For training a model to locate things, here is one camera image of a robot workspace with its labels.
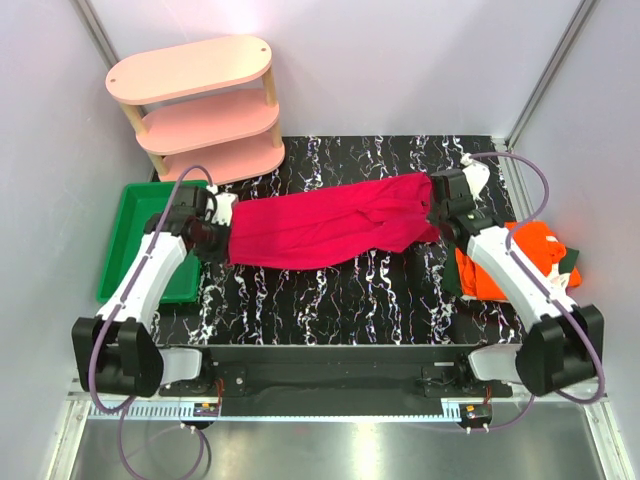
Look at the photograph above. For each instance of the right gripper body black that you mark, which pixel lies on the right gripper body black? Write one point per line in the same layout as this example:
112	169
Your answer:
435	213

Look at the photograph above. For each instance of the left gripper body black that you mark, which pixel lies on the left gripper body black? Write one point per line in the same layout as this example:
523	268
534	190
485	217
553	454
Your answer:
206	219

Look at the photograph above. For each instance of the red t-shirt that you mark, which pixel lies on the red t-shirt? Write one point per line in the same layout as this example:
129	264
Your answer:
325	227

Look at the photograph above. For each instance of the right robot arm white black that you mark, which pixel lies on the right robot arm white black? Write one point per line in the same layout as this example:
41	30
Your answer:
563	344

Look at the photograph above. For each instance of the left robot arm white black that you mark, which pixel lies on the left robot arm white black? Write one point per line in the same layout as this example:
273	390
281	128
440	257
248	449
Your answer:
114	350

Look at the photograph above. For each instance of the green plastic tray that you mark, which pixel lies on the green plastic tray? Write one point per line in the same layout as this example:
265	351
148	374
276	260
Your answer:
138	202

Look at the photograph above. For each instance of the dark green t-shirt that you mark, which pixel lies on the dark green t-shirt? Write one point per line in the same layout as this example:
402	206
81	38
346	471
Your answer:
460	281

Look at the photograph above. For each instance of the pink three-tier shelf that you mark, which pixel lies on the pink three-tier shelf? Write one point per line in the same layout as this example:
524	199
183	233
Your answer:
203	109

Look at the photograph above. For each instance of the orange t-shirt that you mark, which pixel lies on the orange t-shirt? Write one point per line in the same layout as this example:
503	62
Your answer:
531	240

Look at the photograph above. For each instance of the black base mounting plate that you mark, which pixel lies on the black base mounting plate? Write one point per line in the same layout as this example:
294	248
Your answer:
300	383

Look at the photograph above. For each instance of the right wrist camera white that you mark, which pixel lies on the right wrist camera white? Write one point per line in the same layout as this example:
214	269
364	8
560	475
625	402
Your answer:
476	173

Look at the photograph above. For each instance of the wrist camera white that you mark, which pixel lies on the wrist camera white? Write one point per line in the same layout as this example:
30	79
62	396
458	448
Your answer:
219	206
476	173

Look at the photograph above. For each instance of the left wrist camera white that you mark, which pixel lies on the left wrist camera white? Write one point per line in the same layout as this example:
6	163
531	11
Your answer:
219	206

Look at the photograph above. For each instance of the aluminium frame rail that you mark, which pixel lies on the aluminium frame rail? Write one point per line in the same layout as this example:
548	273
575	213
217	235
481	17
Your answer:
568	315

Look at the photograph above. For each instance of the white slotted cable duct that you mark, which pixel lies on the white slotted cable duct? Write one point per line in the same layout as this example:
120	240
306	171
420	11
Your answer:
173	410

